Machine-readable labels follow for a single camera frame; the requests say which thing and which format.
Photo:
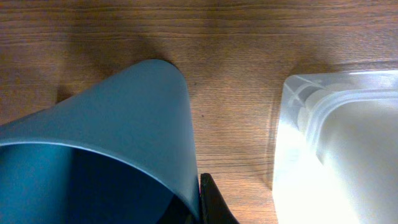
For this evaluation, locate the blue cup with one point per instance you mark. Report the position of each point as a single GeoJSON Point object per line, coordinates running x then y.
{"type": "Point", "coordinates": [115, 153]}

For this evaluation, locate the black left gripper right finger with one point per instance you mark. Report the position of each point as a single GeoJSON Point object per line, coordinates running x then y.
{"type": "Point", "coordinates": [214, 209]}

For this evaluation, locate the clear plastic storage container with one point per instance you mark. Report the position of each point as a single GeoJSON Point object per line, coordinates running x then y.
{"type": "Point", "coordinates": [336, 149]}

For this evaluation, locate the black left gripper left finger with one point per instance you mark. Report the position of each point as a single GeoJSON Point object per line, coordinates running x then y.
{"type": "Point", "coordinates": [177, 213]}

